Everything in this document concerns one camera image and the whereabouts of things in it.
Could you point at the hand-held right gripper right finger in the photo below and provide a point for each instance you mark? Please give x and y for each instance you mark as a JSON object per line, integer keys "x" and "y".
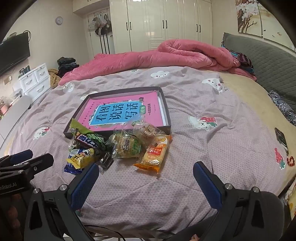
{"x": 205, "y": 185}

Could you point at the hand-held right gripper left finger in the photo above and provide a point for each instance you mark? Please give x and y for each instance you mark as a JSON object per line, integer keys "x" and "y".
{"x": 84, "y": 185}

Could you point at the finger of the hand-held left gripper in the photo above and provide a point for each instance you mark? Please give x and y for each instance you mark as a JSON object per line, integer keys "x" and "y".
{"x": 39, "y": 162}
{"x": 20, "y": 155}

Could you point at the blue cookie packet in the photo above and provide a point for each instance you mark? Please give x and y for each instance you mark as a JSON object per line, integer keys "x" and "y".
{"x": 71, "y": 169}

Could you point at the yellow chip packet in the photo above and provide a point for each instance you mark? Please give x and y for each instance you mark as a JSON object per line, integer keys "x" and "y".
{"x": 81, "y": 158}

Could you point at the small dark chocolate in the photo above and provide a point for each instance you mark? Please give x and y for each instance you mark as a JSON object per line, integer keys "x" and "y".
{"x": 106, "y": 160}

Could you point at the green pea snack packet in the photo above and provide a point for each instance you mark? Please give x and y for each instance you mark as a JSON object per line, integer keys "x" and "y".
{"x": 98, "y": 138}

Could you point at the light green snack packet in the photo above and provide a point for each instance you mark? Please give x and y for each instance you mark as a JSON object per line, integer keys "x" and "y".
{"x": 76, "y": 127}

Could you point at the green yellow noodle snack packet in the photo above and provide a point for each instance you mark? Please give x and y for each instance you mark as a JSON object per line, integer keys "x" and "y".
{"x": 127, "y": 146}

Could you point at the orange rice cracker packet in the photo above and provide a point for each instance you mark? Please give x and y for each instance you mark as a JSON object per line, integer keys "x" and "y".
{"x": 153, "y": 155}

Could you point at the clear packet of brown snacks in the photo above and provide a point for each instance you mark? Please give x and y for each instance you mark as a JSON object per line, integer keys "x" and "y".
{"x": 145, "y": 132}

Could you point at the grey cardboard box tray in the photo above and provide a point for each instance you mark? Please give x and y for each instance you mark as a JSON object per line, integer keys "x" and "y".
{"x": 165, "y": 109}

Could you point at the white round table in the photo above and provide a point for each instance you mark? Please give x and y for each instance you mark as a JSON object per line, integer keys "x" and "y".
{"x": 13, "y": 115}

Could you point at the assorted desk items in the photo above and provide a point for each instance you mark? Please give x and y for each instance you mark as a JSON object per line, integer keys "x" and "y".
{"x": 5, "y": 104}

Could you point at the white drawer cabinet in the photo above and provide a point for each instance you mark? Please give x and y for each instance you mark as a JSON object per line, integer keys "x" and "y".
{"x": 34, "y": 81}

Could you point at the brown knit blanket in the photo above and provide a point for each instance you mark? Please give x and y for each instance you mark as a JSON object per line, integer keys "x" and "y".
{"x": 54, "y": 78}

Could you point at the pink children's book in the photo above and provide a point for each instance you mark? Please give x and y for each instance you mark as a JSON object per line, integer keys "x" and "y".
{"x": 111, "y": 102}

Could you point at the black smartphone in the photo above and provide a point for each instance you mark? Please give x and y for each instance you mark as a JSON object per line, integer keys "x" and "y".
{"x": 281, "y": 139}

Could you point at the beige mattress pad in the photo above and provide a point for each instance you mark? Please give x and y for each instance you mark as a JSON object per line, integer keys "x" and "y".
{"x": 249, "y": 97}

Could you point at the dark clothes pile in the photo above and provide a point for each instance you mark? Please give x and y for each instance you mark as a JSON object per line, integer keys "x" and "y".
{"x": 66, "y": 66}

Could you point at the black television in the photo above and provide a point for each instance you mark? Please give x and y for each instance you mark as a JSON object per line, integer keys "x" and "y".
{"x": 13, "y": 54}

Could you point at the dark patterned cloth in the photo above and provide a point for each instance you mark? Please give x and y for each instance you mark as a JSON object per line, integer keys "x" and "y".
{"x": 282, "y": 107}

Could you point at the white door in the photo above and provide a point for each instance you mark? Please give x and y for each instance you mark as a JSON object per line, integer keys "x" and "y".
{"x": 92, "y": 44}

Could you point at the striped clothing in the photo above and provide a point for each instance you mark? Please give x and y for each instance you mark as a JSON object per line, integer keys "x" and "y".
{"x": 242, "y": 60}

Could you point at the pink quilt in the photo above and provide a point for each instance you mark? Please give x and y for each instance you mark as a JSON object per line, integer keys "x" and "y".
{"x": 138, "y": 60}

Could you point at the grey sofa cushion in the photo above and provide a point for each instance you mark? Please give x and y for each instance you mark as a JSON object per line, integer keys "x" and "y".
{"x": 266, "y": 62}

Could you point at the hanging bags and caps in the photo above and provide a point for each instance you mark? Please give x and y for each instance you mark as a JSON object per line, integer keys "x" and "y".
{"x": 100, "y": 24}

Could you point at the cream wardrobe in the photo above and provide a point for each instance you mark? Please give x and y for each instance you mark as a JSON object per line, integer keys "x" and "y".
{"x": 157, "y": 23}

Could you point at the round wall clock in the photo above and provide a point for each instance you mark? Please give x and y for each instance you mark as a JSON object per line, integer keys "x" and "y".
{"x": 59, "y": 20}

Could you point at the blossom tree wall painting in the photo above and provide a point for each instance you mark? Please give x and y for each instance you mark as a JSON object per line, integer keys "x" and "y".
{"x": 249, "y": 16}

